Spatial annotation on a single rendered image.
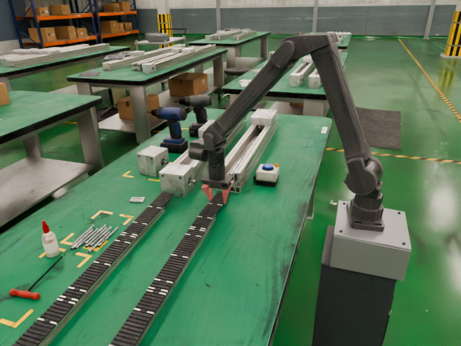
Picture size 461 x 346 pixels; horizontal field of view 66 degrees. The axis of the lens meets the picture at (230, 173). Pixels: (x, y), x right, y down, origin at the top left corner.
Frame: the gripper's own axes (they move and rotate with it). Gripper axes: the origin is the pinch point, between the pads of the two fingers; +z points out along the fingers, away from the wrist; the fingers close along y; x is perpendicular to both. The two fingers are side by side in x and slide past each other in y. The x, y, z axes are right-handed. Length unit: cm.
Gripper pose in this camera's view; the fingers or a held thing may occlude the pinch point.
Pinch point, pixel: (217, 200)
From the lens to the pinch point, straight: 127.8
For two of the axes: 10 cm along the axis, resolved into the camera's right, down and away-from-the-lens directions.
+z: 0.2, 9.0, 4.3
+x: -3.0, 4.1, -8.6
